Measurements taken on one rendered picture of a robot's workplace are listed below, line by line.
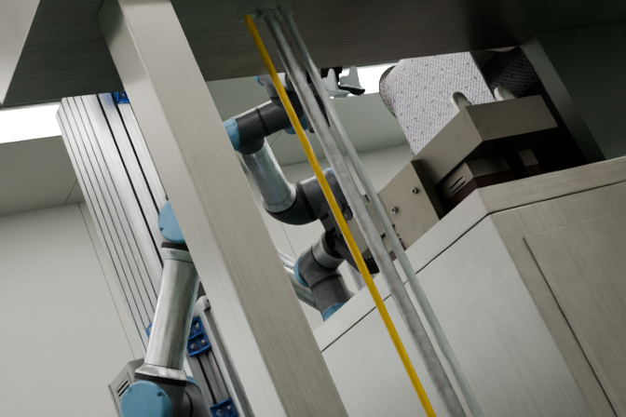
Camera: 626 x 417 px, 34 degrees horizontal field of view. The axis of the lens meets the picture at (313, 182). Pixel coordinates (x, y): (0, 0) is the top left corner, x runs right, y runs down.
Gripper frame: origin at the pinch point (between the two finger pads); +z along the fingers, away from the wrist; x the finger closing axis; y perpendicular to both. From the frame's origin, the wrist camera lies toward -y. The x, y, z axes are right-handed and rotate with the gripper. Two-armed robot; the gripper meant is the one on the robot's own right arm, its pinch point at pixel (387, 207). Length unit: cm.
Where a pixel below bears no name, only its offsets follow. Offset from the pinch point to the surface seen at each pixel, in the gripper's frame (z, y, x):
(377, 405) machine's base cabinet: 7.1, -36.1, -25.8
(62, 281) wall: -341, 127, 61
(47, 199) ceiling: -331, 171, 64
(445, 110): 26.3, 5.7, -0.1
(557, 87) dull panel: 48.6, -4.6, 1.7
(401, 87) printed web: 19.0, 15.5, -0.2
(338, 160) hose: 62, -17, -55
